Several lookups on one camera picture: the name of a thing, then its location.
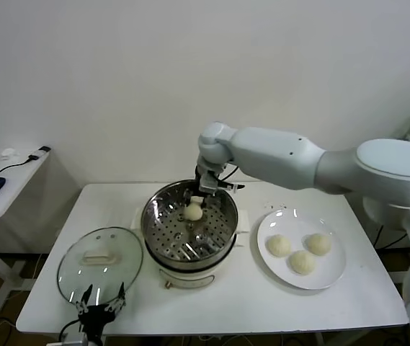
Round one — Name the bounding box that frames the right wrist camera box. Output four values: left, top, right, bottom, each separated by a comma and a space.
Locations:
199, 172, 246, 195

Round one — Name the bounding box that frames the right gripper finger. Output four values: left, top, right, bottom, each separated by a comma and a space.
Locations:
200, 192, 224, 210
181, 187, 195, 208

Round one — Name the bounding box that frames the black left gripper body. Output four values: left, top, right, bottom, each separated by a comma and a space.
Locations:
77, 304, 116, 338

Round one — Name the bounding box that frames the cream electric cooker base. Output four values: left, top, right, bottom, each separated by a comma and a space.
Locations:
130, 207, 251, 291

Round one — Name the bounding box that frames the white crumpled tissue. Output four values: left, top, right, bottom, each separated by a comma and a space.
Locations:
0, 148, 22, 162

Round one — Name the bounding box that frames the white round plate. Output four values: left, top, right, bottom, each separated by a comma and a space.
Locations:
256, 208, 347, 290

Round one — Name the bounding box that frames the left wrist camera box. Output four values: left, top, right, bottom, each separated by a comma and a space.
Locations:
63, 331, 90, 346

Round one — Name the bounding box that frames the round glass pot lid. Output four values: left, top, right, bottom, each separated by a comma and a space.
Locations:
56, 226, 144, 306

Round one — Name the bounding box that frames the white side table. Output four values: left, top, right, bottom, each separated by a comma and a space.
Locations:
0, 146, 53, 314

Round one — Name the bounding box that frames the black cable with adapter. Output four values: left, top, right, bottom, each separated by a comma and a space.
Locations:
0, 146, 52, 176

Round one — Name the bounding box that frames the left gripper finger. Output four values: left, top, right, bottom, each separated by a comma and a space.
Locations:
105, 281, 127, 314
74, 283, 93, 314

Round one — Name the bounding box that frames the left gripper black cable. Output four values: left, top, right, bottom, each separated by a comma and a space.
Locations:
58, 316, 83, 340

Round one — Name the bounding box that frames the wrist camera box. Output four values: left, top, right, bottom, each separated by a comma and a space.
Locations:
199, 172, 246, 195
63, 331, 90, 346

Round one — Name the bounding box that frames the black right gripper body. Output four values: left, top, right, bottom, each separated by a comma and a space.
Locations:
193, 161, 206, 192

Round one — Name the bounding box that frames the white steamed baozi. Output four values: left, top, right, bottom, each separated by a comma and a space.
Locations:
305, 233, 332, 257
288, 250, 316, 277
265, 234, 292, 259
183, 202, 203, 221

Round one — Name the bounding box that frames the perforated steel steamer basket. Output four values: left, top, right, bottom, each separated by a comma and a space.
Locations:
141, 179, 239, 263

